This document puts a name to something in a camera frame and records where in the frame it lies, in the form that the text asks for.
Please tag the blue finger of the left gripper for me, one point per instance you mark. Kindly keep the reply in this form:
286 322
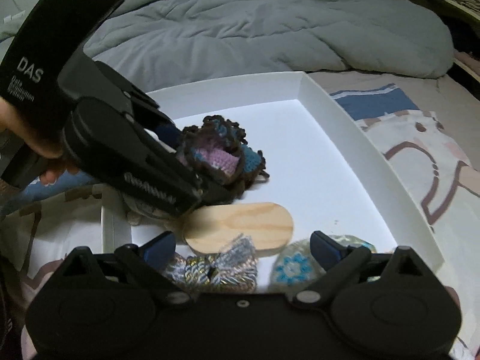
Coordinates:
168 138

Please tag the blue striped bed sheet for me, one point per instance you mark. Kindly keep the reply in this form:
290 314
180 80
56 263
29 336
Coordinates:
373 103

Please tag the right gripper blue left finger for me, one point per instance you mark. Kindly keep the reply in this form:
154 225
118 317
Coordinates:
158 252

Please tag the oval wooden box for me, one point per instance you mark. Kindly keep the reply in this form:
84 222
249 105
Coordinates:
211 228

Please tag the person left hand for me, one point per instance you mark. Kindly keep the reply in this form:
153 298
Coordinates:
12 120

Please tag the dark purple blue crochet piece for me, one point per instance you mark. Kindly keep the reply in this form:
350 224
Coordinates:
218 150

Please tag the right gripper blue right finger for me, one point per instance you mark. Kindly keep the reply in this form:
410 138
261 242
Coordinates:
326 251

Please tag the cartoon cat print blanket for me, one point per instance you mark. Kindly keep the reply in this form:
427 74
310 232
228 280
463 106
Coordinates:
41 225

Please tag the white shallow cardboard box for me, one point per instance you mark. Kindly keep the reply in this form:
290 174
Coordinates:
322 167

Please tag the grey quilted duvet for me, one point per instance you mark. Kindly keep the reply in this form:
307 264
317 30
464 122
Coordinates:
160 43

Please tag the floral brocade drawstring pouch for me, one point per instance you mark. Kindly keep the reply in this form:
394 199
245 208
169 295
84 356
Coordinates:
295 268

